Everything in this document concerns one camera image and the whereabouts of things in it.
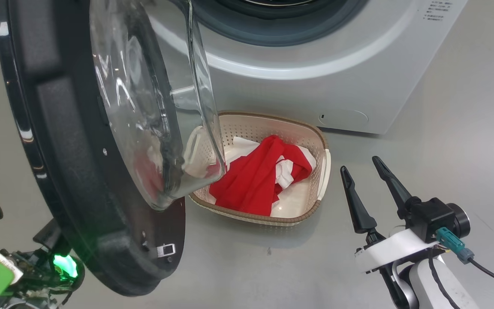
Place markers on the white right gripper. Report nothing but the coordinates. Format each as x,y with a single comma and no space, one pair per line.
393,253

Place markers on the red cloth garment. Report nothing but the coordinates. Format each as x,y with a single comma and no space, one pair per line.
287,171

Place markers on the round glass washing machine door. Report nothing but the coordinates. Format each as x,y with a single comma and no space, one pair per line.
71,150

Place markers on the cream perforated laundry basket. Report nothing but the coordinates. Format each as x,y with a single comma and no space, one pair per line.
294,204

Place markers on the white front-load washing machine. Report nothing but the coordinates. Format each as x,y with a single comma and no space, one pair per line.
315,94

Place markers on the washing machine drum opening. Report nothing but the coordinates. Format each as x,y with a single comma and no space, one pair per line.
272,1

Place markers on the round white filter cover flap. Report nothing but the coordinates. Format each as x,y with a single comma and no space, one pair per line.
343,116

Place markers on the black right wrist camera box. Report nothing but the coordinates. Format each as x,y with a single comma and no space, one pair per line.
431,219

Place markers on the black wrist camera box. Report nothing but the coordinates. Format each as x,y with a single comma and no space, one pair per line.
431,219
47,236

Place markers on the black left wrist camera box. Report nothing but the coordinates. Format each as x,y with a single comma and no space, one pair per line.
47,236

